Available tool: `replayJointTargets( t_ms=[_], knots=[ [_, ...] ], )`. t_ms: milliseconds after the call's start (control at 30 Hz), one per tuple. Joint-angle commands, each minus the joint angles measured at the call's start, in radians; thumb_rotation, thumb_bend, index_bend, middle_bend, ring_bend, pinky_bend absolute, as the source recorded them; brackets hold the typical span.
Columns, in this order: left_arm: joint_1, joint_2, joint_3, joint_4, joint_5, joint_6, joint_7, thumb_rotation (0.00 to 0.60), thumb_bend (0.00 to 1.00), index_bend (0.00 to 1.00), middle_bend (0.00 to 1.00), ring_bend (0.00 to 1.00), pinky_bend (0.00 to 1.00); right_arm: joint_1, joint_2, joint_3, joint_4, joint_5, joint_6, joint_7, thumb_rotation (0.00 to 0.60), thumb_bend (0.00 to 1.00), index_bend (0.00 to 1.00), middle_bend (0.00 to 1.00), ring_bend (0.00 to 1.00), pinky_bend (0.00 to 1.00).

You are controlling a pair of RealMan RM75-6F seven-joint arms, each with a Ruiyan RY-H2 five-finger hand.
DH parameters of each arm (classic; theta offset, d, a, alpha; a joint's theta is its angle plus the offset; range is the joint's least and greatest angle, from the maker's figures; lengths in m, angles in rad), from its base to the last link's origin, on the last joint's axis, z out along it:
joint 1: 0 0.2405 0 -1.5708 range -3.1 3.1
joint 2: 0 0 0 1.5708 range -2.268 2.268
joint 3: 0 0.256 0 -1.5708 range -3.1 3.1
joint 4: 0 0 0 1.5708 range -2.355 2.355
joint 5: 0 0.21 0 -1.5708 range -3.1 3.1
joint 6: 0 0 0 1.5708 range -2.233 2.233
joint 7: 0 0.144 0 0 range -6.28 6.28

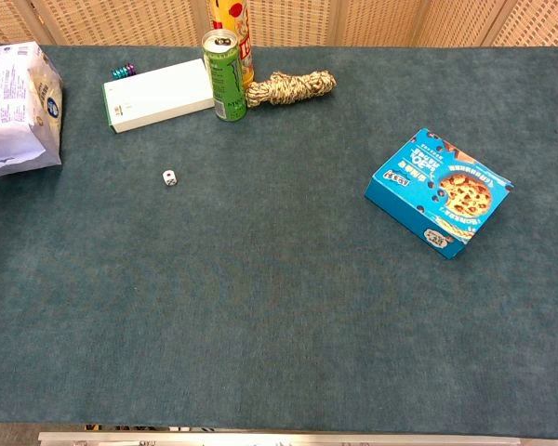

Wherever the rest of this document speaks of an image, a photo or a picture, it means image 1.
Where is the white flat box green edge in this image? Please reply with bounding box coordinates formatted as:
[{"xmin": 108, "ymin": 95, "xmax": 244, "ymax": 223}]
[{"xmin": 101, "ymin": 58, "xmax": 216, "ymax": 135}]

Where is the yellow red snack canister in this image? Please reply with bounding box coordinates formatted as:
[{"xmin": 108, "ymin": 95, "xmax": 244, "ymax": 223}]
[{"xmin": 207, "ymin": 0, "xmax": 256, "ymax": 91}]

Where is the blue cookie box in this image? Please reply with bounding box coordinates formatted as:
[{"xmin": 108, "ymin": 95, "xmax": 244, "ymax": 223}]
[{"xmin": 364, "ymin": 127, "xmax": 515, "ymax": 261}]

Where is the aluminium frame rail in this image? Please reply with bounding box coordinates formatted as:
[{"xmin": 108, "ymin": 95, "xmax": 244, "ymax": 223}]
[{"xmin": 37, "ymin": 430, "xmax": 523, "ymax": 446}]

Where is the beige braided rope bundle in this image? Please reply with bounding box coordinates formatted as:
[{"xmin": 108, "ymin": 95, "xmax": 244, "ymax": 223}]
[{"xmin": 246, "ymin": 69, "xmax": 338, "ymax": 109}]

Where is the white plastic tissue pack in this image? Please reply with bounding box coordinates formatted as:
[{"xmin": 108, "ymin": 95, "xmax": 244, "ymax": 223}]
[{"xmin": 0, "ymin": 41, "xmax": 64, "ymax": 177}]

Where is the woven rattan folding screen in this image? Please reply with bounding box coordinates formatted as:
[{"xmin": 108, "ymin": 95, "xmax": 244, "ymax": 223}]
[{"xmin": 0, "ymin": 0, "xmax": 558, "ymax": 48}]

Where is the green drink can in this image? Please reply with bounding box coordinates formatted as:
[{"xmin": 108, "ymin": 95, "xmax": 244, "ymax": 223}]
[{"xmin": 201, "ymin": 29, "xmax": 248, "ymax": 123}]

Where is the dark green felt table mat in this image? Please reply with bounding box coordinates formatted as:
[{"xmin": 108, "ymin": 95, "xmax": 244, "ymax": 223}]
[{"xmin": 0, "ymin": 43, "xmax": 558, "ymax": 441}]

